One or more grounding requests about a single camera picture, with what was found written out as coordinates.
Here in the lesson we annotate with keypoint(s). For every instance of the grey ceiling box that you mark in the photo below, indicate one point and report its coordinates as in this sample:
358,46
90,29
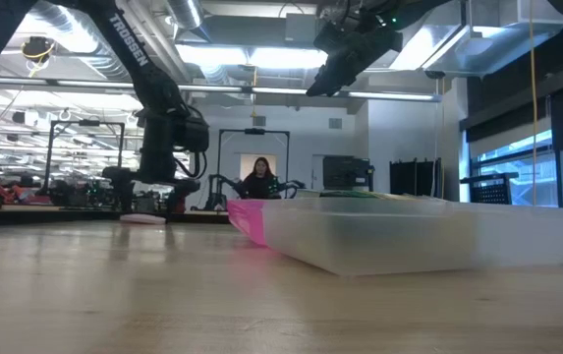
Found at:
300,27

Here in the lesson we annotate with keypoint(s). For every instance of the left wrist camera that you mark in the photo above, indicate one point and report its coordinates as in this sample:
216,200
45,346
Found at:
193,134

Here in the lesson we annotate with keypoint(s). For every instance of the black panel screen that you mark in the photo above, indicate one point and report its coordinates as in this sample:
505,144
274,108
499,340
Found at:
413,177

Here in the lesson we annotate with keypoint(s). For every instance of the silver round air duct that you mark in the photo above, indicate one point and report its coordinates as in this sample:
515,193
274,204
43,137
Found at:
185,12

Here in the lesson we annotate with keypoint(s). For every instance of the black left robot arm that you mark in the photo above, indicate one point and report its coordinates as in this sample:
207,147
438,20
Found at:
129,41

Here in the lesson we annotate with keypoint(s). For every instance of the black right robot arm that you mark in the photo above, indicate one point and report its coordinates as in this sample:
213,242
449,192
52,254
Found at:
409,7

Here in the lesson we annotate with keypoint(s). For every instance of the grey wall vent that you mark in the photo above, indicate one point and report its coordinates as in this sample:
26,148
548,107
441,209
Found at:
335,123
259,121

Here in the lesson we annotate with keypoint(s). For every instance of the green yellow crayon box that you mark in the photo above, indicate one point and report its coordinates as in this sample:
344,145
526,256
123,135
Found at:
369,194

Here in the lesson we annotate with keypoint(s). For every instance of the black perforated cart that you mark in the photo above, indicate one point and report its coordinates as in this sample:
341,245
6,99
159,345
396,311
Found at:
489,189

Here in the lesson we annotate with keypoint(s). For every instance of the ceiling light tube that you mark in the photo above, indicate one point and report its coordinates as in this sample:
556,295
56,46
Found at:
281,91
391,96
65,82
212,88

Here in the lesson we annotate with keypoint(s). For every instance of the black cabinet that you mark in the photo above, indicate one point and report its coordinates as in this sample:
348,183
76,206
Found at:
347,172

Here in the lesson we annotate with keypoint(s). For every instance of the pink and clear pencil case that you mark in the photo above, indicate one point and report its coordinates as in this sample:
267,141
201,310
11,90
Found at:
409,236

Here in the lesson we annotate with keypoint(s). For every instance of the black rig frame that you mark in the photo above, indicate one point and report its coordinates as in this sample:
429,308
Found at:
87,122
255,131

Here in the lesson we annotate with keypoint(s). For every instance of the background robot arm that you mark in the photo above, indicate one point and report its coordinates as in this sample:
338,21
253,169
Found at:
217,192

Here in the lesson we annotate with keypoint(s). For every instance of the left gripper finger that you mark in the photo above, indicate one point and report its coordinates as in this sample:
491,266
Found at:
180,199
124,194

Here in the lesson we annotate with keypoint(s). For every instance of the person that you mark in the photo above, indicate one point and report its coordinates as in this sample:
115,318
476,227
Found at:
260,179

